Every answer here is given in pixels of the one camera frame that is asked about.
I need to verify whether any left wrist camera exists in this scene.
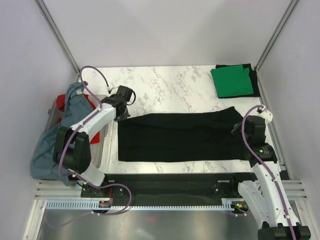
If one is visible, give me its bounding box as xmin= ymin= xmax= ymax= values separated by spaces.
xmin=110 ymin=85 xmax=137 ymax=106

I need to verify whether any folded black t-shirt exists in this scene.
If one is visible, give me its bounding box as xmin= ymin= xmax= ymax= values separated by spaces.
xmin=218 ymin=63 xmax=261 ymax=99

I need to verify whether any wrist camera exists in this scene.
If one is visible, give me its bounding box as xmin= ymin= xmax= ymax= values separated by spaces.
xmin=257 ymin=105 xmax=273 ymax=125
xmin=110 ymin=85 xmax=137 ymax=106

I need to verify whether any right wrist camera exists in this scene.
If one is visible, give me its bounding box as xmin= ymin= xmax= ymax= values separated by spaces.
xmin=257 ymin=105 xmax=273 ymax=125

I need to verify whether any right aluminium frame post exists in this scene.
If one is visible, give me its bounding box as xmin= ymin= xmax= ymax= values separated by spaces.
xmin=254 ymin=0 xmax=300 ymax=71

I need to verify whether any white slotted cable duct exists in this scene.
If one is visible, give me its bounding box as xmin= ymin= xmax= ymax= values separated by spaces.
xmin=45 ymin=199 xmax=234 ymax=211

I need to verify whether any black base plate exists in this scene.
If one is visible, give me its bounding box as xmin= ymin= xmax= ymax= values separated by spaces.
xmin=81 ymin=172 xmax=257 ymax=205

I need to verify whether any folded green t-shirt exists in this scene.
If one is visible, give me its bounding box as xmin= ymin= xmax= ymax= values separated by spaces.
xmin=210 ymin=64 xmax=254 ymax=98

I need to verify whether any blue-grey t-shirt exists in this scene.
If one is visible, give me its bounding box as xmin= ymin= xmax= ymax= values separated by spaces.
xmin=30 ymin=82 xmax=94 ymax=186

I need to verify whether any aluminium frame post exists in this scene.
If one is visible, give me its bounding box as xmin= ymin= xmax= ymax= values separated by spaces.
xmin=34 ymin=0 xmax=80 ymax=75
xmin=254 ymin=0 xmax=300 ymax=71

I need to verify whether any red t-shirt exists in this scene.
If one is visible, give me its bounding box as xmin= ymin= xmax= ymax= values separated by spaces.
xmin=56 ymin=94 xmax=100 ymax=145

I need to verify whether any left aluminium frame post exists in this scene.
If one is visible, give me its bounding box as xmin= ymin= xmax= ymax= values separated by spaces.
xmin=34 ymin=0 xmax=80 ymax=75

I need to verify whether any clear plastic bin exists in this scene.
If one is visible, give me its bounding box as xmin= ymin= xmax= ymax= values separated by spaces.
xmin=45 ymin=94 xmax=109 ymax=168

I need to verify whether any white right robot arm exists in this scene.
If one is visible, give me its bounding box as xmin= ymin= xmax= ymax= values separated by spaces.
xmin=229 ymin=115 xmax=311 ymax=240

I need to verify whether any black t-shirt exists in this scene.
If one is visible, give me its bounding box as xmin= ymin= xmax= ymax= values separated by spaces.
xmin=218 ymin=63 xmax=261 ymax=99
xmin=117 ymin=107 xmax=245 ymax=163

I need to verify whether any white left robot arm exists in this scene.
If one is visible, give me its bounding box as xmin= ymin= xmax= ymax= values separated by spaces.
xmin=53 ymin=95 xmax=130 ymax=197

